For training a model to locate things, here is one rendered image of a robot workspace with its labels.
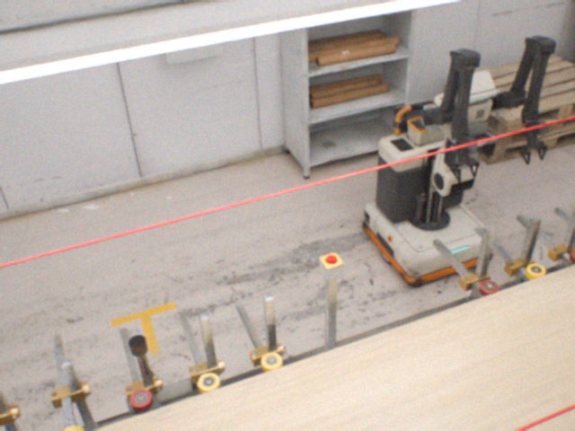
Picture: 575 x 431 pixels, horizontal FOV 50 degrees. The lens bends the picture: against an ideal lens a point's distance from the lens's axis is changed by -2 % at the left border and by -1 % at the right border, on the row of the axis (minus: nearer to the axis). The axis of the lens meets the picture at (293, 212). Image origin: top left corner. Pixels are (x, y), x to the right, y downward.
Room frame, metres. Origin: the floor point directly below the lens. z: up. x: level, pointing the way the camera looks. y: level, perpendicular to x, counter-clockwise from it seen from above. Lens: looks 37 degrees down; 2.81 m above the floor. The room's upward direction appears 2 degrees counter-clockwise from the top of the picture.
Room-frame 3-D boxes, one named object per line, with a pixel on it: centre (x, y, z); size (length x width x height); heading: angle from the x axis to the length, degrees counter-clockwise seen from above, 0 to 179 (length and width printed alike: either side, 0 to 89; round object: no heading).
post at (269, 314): (1.69, 0.11, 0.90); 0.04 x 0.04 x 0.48; 21
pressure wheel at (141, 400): (1.41, 0.58, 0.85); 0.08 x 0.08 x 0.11
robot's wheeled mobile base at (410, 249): (3.22, -0.87, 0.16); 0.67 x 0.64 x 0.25; 21
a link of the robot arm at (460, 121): (2.71, -0.84, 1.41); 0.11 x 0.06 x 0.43; 111
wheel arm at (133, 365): (1.60, 0.65, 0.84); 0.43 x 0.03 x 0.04; 21
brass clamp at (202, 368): (1.59, 0.36, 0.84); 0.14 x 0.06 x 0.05; 111
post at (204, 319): (1.60, 0.34, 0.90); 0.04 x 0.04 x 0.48; 21
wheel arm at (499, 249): (2.20, -0.99, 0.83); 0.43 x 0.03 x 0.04; 21
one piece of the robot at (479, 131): (2.95, -0.98, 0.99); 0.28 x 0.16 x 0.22; 111
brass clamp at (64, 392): (1.41, 0.83, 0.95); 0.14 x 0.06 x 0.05; 111
